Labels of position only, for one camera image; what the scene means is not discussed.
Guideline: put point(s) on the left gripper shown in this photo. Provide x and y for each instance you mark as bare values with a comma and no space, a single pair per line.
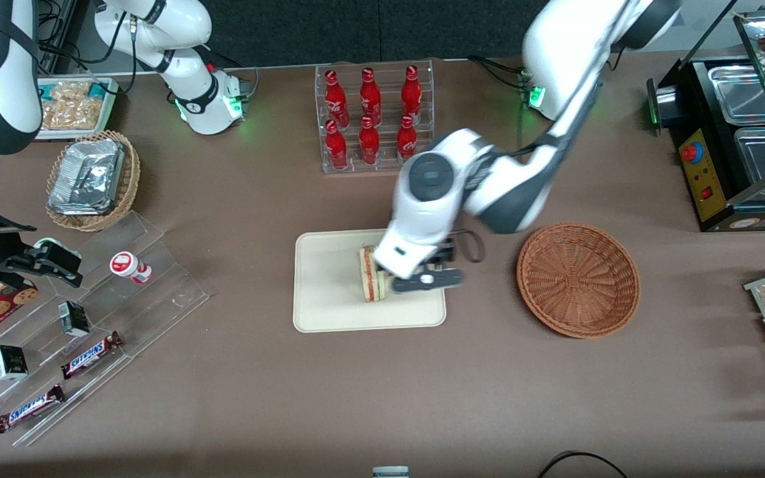
444,253

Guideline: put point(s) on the layered sandwich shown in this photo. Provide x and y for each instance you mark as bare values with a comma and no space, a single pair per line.
370,275

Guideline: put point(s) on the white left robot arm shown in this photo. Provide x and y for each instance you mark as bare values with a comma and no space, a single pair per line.
555,66

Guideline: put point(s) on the light wicker basket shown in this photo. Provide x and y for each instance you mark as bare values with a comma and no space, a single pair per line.
127,179

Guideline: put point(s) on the cream rectangular plastic tray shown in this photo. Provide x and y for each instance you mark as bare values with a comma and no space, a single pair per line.
329,299

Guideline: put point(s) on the round brown wicker basket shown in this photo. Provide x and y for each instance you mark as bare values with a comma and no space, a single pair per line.
578,282

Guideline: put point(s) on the white tray of snack bags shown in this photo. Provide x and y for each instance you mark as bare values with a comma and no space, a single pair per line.
111,106

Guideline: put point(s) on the green capped bottle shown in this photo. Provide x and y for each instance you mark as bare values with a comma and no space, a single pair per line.
42,243

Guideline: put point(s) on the small black carton box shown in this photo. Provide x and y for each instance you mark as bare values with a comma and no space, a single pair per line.
74,319
9,362

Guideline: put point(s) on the white bottle with red cap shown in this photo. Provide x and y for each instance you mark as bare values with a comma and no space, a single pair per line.
129,267

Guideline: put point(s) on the silver foil package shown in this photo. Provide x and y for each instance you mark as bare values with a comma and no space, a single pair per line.
87,176

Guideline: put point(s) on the clear acrylic stepped shelf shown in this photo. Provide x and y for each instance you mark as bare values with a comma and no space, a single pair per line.
157,292

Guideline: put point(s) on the Snickers chocolate bar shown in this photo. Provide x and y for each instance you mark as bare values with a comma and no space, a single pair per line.
28,408
90,355

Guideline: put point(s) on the red cola bottle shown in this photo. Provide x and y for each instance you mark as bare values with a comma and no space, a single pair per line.
335,96
369,143
370,96
337,146
406,141
412,93

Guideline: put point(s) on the clear acrylic bottle rack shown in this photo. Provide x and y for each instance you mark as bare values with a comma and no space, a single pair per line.
386,119

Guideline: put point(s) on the small grey box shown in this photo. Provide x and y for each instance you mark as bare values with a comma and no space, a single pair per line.
390,472

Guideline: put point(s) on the black food warmer cabinet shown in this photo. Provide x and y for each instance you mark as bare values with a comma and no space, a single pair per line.
708,192

